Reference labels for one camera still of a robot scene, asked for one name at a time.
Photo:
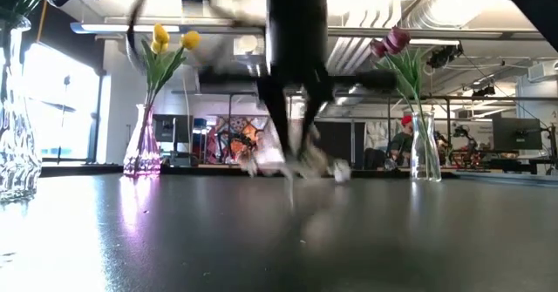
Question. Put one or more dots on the white ceiling pipes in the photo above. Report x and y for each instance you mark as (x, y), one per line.
(349, 52)

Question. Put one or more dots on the purple glass vase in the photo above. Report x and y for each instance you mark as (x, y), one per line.
(144, 157)

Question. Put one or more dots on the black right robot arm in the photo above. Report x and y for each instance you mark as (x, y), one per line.
(523, 0)

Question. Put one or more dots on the clear ribbed glass vase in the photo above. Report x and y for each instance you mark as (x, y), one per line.
(19, 152)

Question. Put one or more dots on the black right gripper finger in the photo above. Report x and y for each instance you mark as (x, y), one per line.
(279, 117)
(315, 122)

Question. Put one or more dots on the black pipe frame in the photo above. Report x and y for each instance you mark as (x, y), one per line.
(479, 97)

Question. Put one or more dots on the black computer monitor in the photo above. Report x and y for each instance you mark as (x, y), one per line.
(168, 128)
(516, 133)

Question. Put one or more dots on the grey rig crossbar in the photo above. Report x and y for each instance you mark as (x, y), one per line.
(436, 32)

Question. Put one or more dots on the white ceiling device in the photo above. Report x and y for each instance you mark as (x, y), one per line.
(248, 45)

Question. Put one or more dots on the person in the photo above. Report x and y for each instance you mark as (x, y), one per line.
(401, 146)

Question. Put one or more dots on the white wall unit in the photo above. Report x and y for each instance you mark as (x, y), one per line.
(542, 70)

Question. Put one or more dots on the silver spiral air duct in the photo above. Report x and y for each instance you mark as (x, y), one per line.
(429, 11)

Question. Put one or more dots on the yellow artificial tulip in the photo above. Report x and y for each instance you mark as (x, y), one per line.
(161, 33)
(157, 47)
(191, 40)

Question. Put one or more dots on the clear smooth glass vase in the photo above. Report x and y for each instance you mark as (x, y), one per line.
(425, 161)

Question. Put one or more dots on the black partition panel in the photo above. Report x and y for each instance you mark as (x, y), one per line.
(344, 141)

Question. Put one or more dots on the white floral hanging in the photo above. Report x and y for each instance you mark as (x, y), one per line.
(377, 135)

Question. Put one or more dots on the black ceiling spotlight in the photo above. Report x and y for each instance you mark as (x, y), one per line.
(442, 56)

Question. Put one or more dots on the colourful patterned quilt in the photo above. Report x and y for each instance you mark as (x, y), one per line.
(226, 139)

